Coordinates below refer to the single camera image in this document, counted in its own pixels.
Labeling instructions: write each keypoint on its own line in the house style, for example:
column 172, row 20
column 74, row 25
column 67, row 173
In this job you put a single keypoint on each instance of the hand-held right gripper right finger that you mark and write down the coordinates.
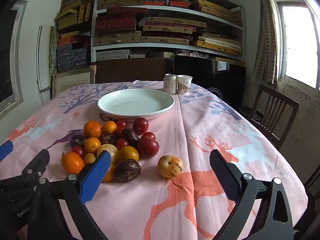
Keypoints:
column 225, row 177

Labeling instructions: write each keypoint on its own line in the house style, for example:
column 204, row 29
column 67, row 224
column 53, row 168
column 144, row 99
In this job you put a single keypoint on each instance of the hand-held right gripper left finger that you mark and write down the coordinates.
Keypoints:
column 96, row 177

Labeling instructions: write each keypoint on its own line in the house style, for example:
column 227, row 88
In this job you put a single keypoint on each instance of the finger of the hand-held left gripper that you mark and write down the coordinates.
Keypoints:
column 37, row 163
column 5, row 150

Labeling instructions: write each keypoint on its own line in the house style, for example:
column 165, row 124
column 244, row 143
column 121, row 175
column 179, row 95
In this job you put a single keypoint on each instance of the large orange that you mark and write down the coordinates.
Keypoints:
column 72, row 163

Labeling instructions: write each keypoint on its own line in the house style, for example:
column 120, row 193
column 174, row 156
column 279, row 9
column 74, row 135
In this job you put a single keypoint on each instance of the dark mushroom-like pastry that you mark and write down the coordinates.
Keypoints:
column 127, row 170

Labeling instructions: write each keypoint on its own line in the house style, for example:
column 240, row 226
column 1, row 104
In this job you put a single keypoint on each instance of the small mandarin orange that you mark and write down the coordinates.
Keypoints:
column 110, row 175
column 109, row 127
column 92, row 129
column 92, row 145

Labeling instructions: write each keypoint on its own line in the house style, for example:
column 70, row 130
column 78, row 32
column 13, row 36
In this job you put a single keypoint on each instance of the small tan donut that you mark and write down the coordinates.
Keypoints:
column 170, row 166

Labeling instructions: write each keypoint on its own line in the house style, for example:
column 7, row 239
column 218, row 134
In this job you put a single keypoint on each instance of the red cherry tomato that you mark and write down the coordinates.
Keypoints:
column 119, row 130
column 79, row 151
column 121, row 123
column 121, row 143

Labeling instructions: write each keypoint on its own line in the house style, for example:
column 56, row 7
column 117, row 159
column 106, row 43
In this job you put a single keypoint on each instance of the red plum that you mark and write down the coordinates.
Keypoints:
column 149, row 135
column 140, row 125

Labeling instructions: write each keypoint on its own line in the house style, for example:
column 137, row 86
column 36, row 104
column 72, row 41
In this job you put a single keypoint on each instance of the white plate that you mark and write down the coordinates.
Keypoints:
column 136, row 103

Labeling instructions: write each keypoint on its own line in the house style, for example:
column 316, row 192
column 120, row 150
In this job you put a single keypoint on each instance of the small tan round fruit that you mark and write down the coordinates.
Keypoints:
column 89, row 158

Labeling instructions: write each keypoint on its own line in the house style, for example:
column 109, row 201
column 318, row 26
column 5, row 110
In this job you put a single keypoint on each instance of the yellow striped pepino melon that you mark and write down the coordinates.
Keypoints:
column 107, row 148

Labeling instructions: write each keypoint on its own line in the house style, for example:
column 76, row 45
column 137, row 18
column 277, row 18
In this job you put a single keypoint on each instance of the yellow-orange citrus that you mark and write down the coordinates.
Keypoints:
column 128, row 154

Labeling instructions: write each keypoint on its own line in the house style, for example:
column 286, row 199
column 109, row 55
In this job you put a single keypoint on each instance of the red tomato on cloth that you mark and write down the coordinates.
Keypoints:
column 148, row 147

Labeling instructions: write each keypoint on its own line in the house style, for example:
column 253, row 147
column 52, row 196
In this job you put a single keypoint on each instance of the pink printed tablecloth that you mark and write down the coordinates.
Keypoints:
column 190, row 120

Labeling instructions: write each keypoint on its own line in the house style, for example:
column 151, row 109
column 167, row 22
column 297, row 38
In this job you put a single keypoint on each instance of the dark wooden chair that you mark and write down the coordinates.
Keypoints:
column 273, row 115

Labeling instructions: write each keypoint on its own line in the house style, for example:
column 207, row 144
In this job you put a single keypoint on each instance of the grey framed dark panel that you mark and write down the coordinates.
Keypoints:
column 10, row 55

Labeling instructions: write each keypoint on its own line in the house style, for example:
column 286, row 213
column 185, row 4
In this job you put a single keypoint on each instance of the white paper cup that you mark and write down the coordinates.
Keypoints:
column 184, row 85

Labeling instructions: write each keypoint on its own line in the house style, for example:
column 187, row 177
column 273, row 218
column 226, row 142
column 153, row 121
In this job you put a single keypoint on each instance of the white canvas panels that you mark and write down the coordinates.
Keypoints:
column 45, row 57

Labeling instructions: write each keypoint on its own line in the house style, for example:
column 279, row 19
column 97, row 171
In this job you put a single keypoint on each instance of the black flat screen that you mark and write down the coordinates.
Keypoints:
column 207, row 72

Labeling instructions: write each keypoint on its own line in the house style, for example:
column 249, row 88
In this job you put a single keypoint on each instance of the white drink can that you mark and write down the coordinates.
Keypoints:
column 170, row 83

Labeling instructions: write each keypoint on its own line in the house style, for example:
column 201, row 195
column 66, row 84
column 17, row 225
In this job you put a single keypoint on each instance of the stack of blue patterned boxes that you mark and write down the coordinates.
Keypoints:
column 71, row 57

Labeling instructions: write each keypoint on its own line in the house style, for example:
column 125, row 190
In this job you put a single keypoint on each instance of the brown board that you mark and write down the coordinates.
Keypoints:
column 130, row 70

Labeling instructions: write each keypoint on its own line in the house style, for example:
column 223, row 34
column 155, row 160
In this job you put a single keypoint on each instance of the pink cloth bundle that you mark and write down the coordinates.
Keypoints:
column 188, row 53

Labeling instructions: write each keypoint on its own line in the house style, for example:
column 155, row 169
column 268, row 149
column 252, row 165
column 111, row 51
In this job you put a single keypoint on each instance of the white metal shelf rack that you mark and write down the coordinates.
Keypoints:
column 160, row 45

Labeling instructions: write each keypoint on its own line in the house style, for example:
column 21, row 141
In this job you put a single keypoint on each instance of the brick pattern curtain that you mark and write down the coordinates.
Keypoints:
column 265, row 35

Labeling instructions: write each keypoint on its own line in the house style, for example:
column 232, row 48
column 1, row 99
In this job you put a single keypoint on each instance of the white framed window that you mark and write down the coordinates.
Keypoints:
column 297, row 45

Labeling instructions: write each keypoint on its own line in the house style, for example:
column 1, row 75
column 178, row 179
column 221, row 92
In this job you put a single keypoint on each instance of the pile of yellow wooden boxes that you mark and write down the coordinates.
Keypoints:
column 72, row 12

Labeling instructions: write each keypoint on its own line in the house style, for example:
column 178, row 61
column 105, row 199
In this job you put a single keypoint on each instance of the stack of patterned flat boxes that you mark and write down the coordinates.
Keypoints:
column 117, row 22

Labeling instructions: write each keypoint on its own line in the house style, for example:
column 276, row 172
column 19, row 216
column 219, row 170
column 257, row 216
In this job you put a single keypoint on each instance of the wooden picture frame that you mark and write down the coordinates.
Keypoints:
column 72, row 81

